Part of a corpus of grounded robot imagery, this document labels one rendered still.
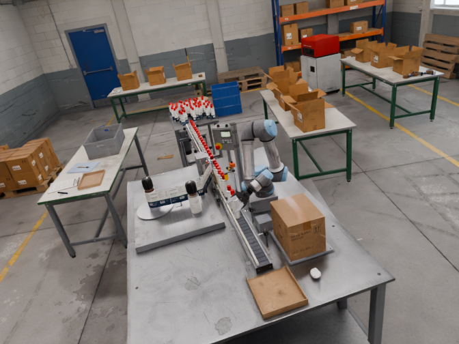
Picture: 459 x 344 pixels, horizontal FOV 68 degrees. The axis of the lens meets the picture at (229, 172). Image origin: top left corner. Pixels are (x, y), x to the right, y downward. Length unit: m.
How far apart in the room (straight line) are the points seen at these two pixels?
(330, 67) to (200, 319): 6.70
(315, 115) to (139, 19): 6.94
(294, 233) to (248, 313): 0.52
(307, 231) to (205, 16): 8.43
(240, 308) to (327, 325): 0.86
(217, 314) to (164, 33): 8.76
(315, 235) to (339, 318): 0.79
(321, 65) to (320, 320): 6.02
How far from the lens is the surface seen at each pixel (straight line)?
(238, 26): 10.06
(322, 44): 7.81
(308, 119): 4.09
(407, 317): 3.12
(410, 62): 6.29
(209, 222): 2.58
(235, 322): 1.98
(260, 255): 2.23
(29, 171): 6.16
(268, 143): 2.36
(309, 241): 2.18
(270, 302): 2.03
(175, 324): 2.06
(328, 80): 8.02
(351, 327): 2.71
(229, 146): 2.64
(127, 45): 10.19
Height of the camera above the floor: 2.38
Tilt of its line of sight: 28 degrees down
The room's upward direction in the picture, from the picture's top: 10 degrees counter-clockwise
